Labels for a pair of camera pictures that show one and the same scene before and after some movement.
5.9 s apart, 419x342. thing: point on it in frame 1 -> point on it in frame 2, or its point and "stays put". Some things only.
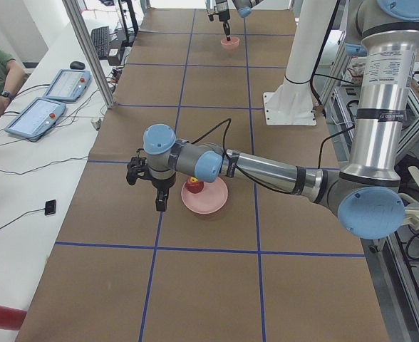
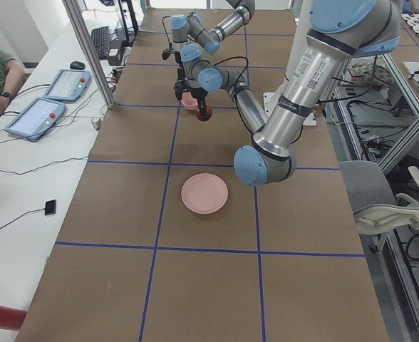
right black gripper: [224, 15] -> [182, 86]
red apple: [193, 185] -> [209, 112]
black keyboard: [100, 39] stays put
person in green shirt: [2, 79] stays put
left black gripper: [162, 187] -> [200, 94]
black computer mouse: [77, 65] stays put
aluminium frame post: [75, 9] stays put
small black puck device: [50, 207] stays put
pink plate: [209, 199] stays put
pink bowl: [230, 45] -> [188, 101]
